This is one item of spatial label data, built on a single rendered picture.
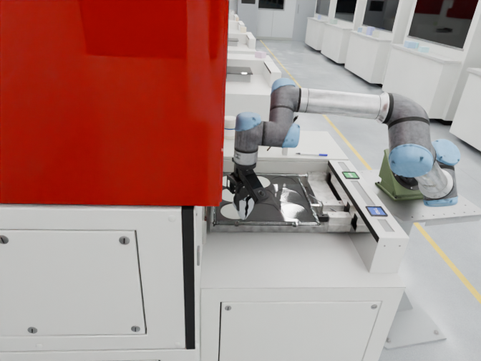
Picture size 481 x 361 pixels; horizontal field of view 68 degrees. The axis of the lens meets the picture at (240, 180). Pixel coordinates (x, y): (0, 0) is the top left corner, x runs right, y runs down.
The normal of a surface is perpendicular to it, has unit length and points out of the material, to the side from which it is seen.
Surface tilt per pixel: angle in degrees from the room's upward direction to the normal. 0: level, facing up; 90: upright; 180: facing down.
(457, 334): 0
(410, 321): 0
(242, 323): 90
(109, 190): 90
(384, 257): 90
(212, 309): 90
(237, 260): 0
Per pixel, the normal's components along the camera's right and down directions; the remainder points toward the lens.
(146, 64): 0.06, 0.48
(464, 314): 0.05, -0.88
